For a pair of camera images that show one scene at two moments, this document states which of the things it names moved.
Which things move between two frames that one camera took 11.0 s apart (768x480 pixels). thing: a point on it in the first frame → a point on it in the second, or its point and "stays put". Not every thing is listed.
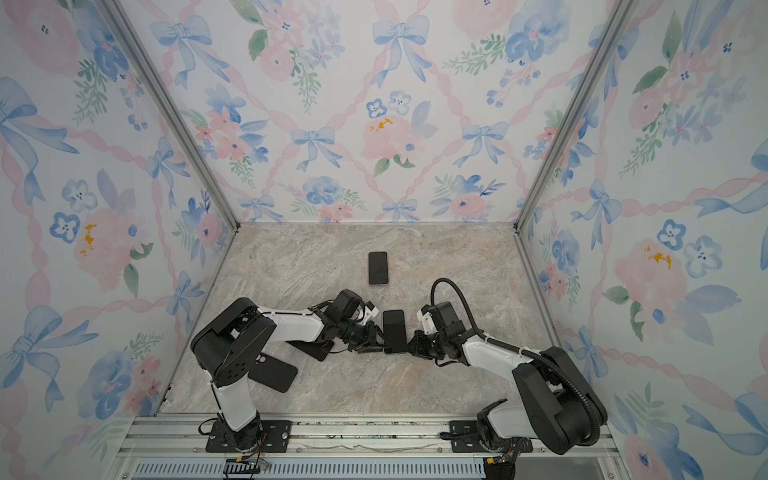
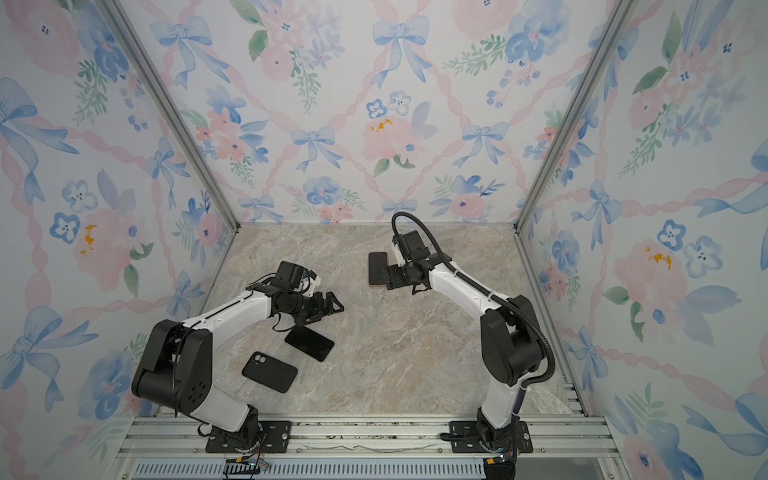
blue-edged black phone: [394, 331] → [377, 262]
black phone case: [272, 372] stays put
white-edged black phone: [318, 349] stays put
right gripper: [417, 341] → [392, 277]
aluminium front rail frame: [339, 447] stays put
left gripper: [371, 339] → [319, 311]
